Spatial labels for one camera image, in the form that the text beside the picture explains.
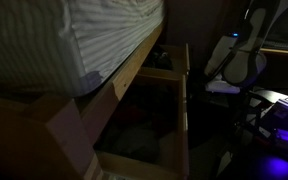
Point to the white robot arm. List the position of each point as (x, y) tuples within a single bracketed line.
[(247, 63)]

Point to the small wooden drawer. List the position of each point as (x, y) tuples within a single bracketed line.
[(180, 56)]

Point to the large wooden drawer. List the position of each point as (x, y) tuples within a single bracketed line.
[(180, 146)]

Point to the red cloth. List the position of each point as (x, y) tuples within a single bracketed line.
[(129, 113)]

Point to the black clothes pile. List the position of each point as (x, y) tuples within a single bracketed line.
[(159, 58)]

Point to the grey cloth bundle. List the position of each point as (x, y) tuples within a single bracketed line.
[(137, 145)]

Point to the white striped mattress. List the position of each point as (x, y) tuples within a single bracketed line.
[(94, 30)]

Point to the wooden ledge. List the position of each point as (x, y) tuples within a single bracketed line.
[(280, 51)]

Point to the wooden bed frame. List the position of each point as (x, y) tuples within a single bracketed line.
[(57, 133)]

